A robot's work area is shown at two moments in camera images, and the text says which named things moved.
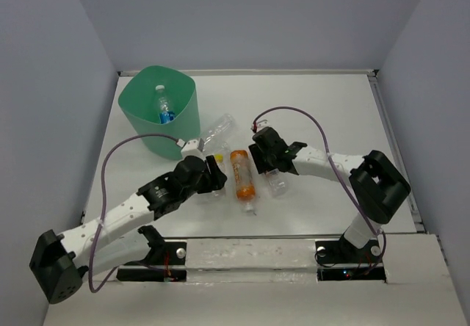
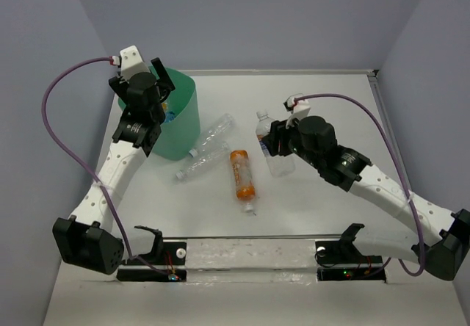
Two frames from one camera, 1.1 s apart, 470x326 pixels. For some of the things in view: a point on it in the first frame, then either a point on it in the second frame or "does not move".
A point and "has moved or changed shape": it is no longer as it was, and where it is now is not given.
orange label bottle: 244,183 does not move
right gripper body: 269,159 -> 287,136
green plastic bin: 136,100 does not move
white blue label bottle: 277,183 has moved or changed shape
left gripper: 215,180 -> 165,86
